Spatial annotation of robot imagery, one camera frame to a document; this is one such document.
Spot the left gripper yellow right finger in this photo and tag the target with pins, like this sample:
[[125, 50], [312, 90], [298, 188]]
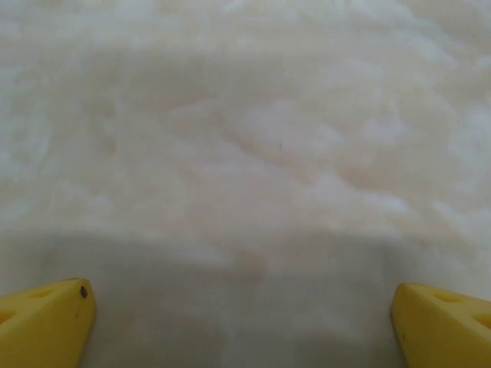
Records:
[[441, 333]]

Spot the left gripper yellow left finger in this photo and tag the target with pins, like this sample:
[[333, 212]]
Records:
[[38, 329]]

